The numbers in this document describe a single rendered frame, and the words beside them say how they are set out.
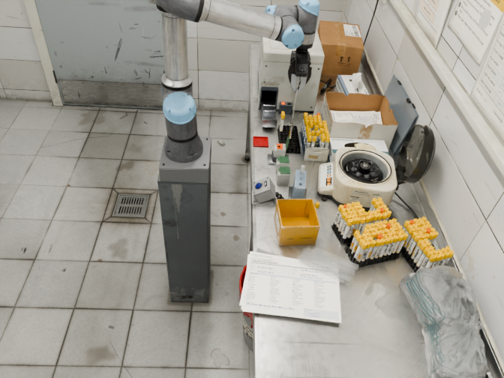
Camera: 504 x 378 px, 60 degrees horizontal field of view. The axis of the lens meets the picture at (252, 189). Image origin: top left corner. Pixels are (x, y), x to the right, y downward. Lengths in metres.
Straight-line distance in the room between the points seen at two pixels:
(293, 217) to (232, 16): 0.72
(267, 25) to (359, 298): 0.92
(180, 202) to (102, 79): 2.03
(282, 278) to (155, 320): 1.09
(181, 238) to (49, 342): 0.86
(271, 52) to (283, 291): 1.07
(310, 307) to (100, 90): 2.78
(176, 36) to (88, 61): 2.08
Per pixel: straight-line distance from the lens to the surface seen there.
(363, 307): 1.44
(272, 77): 2.06
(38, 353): 2.42
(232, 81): 3.58
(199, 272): 2.18
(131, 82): 3.63
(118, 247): 2.68
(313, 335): 1.35
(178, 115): 1.59
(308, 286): 1.42
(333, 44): 2.44
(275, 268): 1.44
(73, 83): 3.77
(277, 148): 1.79
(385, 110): 2.11
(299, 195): 1.62
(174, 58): 1.64
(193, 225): 1.91
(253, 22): 1.48
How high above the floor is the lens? 2.05
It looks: 43 degrees down
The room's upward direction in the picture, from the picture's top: 5 degrees clockwise
